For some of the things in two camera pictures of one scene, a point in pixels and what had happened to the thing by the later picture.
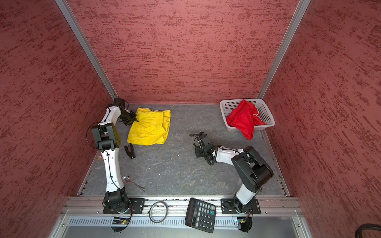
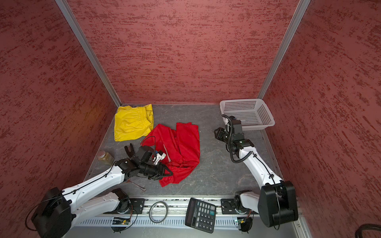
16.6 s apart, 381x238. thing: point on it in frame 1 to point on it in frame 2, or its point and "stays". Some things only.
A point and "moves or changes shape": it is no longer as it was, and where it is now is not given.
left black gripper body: (128, 117) to (153, 170)
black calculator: (200, 215) stays
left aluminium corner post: (68, 12) stays
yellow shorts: (153, 127) moves or changes shape
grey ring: (150, 210) stays
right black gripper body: (200, 152) to (223, 136)
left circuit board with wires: (121, 220) stays
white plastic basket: (244, 115) stays
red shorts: (244, 117) to (179, 149)
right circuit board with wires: (245, 222) stays
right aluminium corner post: (299, 11) stays
